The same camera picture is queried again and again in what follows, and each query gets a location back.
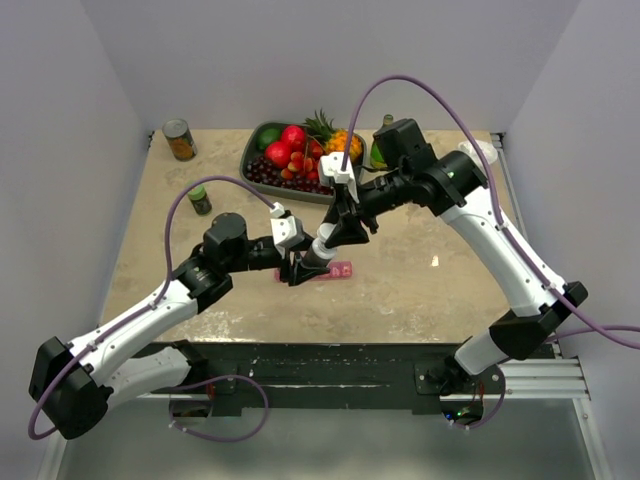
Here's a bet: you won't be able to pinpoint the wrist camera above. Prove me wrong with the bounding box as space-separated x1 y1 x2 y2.
269 202 305 259
317 152 360 203

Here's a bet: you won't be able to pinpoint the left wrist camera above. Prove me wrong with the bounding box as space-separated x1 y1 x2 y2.
269 202 305 259

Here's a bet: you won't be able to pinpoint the green lime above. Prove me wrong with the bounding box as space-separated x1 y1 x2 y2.
256 127 281 151

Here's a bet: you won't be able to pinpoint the tin can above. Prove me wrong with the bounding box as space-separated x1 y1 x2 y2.
162 118 197 161

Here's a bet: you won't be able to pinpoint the dark grapes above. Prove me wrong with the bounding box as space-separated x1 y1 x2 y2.
241 156 332 196

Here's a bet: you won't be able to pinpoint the pink weekly pill organizer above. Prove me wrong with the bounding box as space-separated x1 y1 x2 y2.
273 260 354 282

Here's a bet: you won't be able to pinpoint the green glass bottle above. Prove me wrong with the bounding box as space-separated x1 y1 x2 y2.
369 114 394 170

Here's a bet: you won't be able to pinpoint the pineapple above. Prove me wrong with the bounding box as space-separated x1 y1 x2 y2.
304 109 364 163

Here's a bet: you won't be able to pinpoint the white-capped pill bottle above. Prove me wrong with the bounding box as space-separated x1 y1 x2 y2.
302 223 337 268

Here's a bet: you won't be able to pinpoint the green-lidded spice jar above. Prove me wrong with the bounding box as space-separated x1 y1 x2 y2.
187 185 212 216

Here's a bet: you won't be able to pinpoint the lower purple cable loop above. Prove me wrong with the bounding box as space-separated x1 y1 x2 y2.
168 374 269 442

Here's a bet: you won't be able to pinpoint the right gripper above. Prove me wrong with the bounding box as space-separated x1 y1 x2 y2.
322 166 411 246

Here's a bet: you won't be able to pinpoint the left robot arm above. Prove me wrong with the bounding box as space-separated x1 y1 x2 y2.
28 208 336 440

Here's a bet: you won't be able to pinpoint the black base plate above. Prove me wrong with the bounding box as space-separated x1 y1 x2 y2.
173 340 505 416

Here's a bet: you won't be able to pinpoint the red apple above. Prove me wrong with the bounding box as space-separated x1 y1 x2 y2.
265 141 292 169

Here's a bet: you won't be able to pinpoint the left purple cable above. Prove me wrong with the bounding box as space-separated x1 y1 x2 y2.
27 175 281 441

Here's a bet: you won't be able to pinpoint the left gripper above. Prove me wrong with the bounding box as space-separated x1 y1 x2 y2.
226 232 330 285

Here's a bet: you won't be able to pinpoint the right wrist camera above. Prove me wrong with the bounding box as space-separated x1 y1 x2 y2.
317 152 360 203

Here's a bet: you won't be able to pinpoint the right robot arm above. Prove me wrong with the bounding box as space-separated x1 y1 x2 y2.
318 119 588 393

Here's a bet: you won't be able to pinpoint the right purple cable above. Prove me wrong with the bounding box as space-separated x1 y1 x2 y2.
342 74 640 351

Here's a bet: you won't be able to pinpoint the red pomegranate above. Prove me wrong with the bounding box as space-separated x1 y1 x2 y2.
280 125 307 151

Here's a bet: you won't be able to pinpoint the grey fruit tray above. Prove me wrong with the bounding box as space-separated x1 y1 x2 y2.
239 121 347 205

